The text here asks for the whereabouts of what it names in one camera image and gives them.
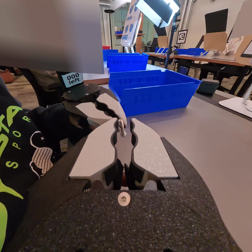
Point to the blue plastic bin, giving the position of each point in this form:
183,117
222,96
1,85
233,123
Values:
157,96
193,51
110,54
161,50
128,63

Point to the long wooden desk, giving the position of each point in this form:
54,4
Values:
204,59

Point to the black floor lamp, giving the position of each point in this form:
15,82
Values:
109,11

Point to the dark blue bag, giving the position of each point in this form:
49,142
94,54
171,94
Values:
183,70

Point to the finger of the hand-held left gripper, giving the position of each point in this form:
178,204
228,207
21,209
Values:
94,114
114,106

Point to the long thin silver bolt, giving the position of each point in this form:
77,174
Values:
123,129

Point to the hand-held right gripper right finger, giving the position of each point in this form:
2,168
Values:
153,153

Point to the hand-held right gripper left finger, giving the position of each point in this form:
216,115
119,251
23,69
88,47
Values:
94,155

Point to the person's left forearm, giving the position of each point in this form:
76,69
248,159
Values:
51,122

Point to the roll-up banner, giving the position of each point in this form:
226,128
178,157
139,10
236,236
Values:
131,23

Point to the studio light on stand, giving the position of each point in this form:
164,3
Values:
157,10

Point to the white sign stand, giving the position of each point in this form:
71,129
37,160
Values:
236,106

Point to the red plastic bin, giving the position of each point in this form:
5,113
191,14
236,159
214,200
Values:
106,47

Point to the grey tool case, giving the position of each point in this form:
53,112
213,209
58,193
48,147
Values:
208,86

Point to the black printed shirt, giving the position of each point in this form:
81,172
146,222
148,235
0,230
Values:
15,157

